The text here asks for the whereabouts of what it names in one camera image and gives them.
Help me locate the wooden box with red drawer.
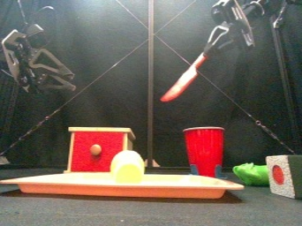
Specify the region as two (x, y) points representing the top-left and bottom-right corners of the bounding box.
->
(64, 126), (137, 174)

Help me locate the blue object behind cup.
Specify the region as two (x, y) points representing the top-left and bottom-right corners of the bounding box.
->
(189, 163), (228, 179)

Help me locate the yellow toy food piece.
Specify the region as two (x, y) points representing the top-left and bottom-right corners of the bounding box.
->
(109, 150), (146, 184)

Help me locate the black slanted frame strut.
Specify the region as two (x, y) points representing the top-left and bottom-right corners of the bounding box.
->
(269, 11), (302, 154)

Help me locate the cream plastic tray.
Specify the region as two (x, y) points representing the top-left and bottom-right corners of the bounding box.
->
(0, 172), (246, 200)

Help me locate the red spatula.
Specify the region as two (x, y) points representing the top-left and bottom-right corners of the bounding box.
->
(159, 52), (209, 103)

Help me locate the diagonal brace wire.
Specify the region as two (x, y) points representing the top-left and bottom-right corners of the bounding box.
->
(0, 0), (198, 156)
(115, 0), (297, 155)

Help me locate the green toy vegetable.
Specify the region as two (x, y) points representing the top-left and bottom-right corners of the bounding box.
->
(232, 162), (272, 187)

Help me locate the vertical metal frame pole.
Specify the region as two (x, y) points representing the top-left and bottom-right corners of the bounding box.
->
(145, 0), (161, 169)

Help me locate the speckled cube with red circle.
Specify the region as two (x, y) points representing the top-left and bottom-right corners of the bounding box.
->
(265, 154), (302, 200)

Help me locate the red plastic cup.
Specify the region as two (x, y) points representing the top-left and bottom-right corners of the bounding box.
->
(182, 126), (228, 178)

